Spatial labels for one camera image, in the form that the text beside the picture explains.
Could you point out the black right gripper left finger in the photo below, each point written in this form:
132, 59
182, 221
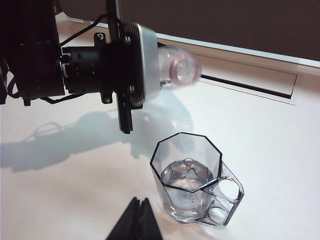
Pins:
127, 225

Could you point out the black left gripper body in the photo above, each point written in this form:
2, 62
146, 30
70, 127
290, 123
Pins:
112, 70

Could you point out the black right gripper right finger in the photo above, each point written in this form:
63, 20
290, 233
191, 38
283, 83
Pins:
150, 225

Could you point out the clear red-label water bottle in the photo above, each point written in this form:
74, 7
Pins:
185, 67

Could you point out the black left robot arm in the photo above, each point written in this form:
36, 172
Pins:
32, 50

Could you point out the grey transparent octagonal mug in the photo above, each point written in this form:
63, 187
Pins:
190, 185

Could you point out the long brown partition panel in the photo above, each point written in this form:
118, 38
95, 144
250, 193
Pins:
225, 20

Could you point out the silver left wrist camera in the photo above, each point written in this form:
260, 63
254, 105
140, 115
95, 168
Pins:
147, 67

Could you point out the white partition foot bracket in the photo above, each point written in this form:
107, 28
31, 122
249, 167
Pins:
75, 20

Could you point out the silver partition base rail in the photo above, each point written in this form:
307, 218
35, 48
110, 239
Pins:
250, 51

